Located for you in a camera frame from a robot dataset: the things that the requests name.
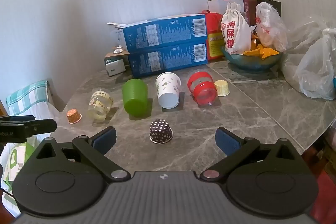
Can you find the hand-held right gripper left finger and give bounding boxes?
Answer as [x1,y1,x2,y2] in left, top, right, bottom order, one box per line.
[28,126,131,184]

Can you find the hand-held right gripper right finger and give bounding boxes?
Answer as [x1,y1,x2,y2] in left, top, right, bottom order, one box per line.
[200,127,306,183]

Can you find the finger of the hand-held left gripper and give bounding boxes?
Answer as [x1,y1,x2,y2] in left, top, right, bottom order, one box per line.
[0,115,57,136]

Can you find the purple polka dot paper cup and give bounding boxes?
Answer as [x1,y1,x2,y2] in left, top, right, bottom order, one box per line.
[149,119,174,145]

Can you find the orange dotted paper cup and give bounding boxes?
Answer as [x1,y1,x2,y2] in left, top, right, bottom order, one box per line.
[66,109,82,124]

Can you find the clear cup with yellow print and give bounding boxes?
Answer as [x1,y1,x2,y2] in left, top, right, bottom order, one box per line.
[88,88,114,121]

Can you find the green plastic cup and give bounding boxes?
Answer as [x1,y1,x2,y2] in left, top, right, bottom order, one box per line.
[122,79,148,117]

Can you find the yellow paper cup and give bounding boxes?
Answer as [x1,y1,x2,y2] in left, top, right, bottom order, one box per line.
[214,80,230,97]

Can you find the clear cup with red bands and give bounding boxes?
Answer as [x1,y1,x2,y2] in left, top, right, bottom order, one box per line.
[187,70,218,106]

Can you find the white printed paper cup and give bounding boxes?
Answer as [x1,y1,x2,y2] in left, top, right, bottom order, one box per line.
[155,72,181,109]

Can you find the green white plastic bag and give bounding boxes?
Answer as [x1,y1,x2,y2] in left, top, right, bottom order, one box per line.
[0,140,29,217]

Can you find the small white green box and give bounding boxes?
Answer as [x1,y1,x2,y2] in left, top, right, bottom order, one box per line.
[104,56,126,77]

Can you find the blue glass bowl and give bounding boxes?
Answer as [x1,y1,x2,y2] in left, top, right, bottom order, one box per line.
[221,46,284,73]

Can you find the orange snack packets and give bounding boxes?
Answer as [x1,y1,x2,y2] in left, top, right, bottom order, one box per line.
[243,30,280,60]

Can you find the translucent plastic bag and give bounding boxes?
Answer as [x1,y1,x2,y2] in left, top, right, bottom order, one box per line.
[281,18,331,84]

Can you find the blue cardboard box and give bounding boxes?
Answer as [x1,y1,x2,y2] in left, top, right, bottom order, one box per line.
[127,43,209,78]
[107,13,208,54]

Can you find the red jug with yellow label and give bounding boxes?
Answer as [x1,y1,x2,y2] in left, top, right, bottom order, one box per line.
[202,12,227,61]

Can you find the knotted clear plastic bag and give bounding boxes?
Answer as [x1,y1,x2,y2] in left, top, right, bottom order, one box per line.
[295,28,336,101]

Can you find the white plastic bag red print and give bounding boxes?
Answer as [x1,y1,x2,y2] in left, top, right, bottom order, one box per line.
[255,2,288,52]

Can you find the maroon box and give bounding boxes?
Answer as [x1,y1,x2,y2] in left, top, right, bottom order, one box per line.
[240,0,260,27]

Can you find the white red cardboard box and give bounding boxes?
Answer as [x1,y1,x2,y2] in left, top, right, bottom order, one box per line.
[207,0,248,15]

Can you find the dark paper bag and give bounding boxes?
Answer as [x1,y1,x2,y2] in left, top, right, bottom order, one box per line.
[253,0,282,20]

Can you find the white drawstring bag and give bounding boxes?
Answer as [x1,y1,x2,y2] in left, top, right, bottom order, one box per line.
[221,2,252,55]

